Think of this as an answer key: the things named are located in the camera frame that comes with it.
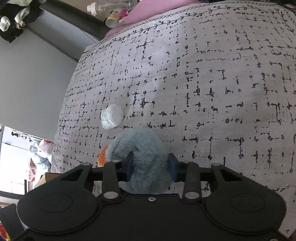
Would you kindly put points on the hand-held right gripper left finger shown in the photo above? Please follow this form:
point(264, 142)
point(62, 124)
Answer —
point(129, 168)

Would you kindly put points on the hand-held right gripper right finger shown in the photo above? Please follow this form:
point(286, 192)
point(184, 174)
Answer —
point(172, 169)

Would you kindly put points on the blue plush toy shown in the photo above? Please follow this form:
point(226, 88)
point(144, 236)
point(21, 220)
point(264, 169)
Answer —
point(148, 157)

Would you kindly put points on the burger plush toy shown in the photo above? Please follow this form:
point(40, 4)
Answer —
point(101, 157)

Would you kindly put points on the white soft bundle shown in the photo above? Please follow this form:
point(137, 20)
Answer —
point(112, 117)

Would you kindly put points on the cardboard box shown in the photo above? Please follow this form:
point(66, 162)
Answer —
point(47, 179)

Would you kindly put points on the grey printed blanket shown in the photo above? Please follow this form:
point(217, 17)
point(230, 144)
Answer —
point(208, 92)

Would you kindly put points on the white plastic bag red print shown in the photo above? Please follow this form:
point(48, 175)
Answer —
point(45, 147)

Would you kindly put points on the pink bed sheet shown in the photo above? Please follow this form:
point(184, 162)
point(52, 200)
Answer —
point(148, 14)

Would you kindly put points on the dark headboard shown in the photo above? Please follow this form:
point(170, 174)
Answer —
point(76, 19)

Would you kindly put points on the clear plastic bottle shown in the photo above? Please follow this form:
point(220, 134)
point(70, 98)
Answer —
point(108, 5)

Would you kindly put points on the black and white clothes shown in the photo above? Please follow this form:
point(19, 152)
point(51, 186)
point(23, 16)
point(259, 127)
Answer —
point(13, 20)

